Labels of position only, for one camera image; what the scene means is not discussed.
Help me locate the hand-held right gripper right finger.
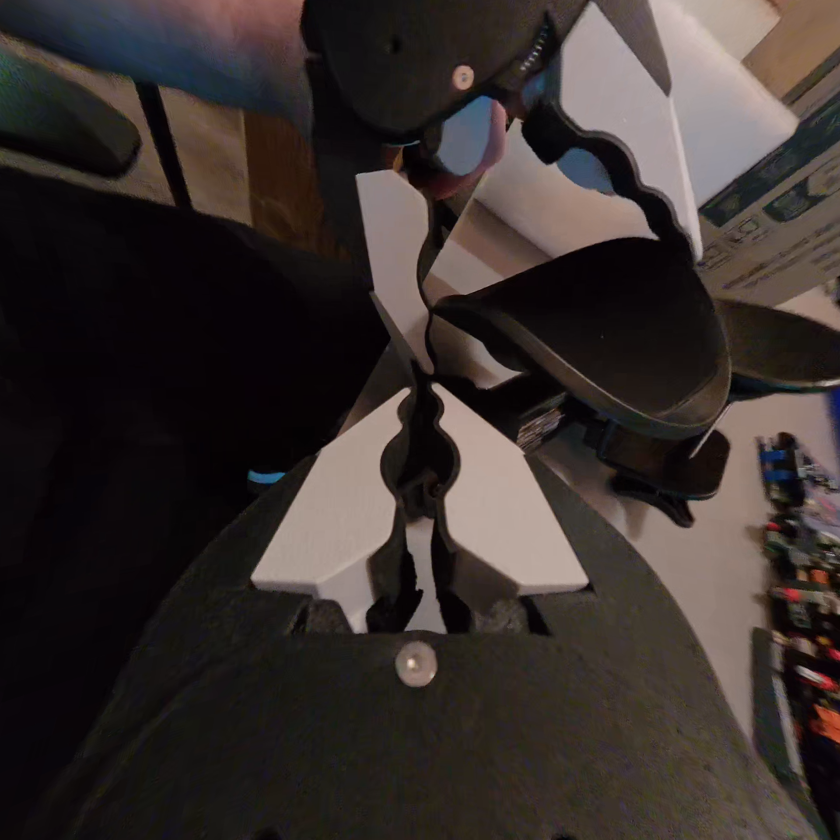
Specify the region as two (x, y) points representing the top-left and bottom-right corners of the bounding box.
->
(430, 382), (589, 631)

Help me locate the printed lego box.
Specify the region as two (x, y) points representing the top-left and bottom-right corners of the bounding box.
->
(697, 62), (840, 309)

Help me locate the person's left forearm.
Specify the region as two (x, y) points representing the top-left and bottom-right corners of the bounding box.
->
(0, 0), (312, 122)

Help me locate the pile of lego pieces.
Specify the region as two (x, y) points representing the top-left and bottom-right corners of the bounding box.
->
(755, 430), (840, 775)

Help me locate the black table leg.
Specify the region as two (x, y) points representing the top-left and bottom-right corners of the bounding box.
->
(134, 80), (196, 212)

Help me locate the black office chair armrest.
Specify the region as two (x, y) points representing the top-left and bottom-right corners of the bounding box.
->
(0, 49), (144, 179)

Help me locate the person's left hand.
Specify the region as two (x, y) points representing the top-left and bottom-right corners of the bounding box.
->
(430, 98), (511, 201)

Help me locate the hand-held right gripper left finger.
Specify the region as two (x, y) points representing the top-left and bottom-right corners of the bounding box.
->
(251, 386), (421, 634)

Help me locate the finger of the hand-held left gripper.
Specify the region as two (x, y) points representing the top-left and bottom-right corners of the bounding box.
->
(354, 169), (454, 378)
(521, 0), (704, 263)

